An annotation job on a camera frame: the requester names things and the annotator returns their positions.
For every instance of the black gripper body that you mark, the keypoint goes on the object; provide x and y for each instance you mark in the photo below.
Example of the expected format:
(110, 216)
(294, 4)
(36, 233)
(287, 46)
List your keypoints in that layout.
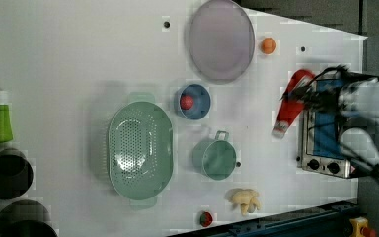
(328, 100)

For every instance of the red ketchup bottle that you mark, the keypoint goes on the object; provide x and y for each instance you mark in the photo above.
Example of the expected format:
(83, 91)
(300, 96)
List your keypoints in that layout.
(289, 109)

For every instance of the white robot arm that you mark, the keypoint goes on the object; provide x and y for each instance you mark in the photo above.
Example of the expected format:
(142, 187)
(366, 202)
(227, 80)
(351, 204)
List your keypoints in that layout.
(365, 101)

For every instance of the green oval strainer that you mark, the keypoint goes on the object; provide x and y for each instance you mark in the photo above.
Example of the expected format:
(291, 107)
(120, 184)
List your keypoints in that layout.
(140, 150)

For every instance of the black toaster oven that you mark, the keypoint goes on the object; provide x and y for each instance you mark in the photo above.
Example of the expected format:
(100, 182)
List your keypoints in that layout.
(325, 137)

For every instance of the orange fruit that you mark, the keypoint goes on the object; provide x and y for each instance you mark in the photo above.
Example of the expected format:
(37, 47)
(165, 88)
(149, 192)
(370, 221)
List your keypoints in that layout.
(268, 46)

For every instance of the grey round plate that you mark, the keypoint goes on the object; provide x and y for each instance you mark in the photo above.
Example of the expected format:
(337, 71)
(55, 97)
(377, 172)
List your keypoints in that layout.
(221, 40)

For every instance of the blue bowl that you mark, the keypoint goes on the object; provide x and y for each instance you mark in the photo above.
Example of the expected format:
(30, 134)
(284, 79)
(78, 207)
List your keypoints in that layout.
(201, 102)

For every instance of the yellow banana peel toy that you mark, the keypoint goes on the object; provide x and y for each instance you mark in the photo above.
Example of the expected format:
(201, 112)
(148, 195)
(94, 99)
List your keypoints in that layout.
(246, 199)

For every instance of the red ball in bowl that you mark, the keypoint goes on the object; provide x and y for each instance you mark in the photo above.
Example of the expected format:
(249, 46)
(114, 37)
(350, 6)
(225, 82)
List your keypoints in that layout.
(186, 102)

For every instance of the yellow red emergency button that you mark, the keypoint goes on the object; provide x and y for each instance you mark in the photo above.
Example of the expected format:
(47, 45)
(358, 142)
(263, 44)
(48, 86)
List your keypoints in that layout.
(360, 228)

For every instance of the red strawberry toy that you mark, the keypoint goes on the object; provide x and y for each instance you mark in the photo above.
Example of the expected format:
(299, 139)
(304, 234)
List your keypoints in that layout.
(205, 219)

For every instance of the green bottle white cap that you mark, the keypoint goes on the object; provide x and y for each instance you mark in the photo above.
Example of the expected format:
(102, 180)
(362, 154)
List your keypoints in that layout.
(6, 133)

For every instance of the black cylinder lower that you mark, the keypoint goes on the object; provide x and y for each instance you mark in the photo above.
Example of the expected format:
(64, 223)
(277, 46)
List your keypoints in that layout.
(26, 218)

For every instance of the black cylinder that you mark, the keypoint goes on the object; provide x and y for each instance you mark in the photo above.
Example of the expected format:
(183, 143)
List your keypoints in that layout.
(26, 218)
(16, 173)

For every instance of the black cylinder upper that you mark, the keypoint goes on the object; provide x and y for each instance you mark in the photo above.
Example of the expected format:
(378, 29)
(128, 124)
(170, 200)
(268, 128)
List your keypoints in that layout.
(16, 173)

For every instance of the green pot with handle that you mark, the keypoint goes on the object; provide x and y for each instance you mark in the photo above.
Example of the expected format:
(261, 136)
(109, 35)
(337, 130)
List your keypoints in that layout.
(215, 157)

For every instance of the blue metal rail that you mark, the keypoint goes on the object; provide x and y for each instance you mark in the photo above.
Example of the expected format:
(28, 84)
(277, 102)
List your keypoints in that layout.
(329, 220)

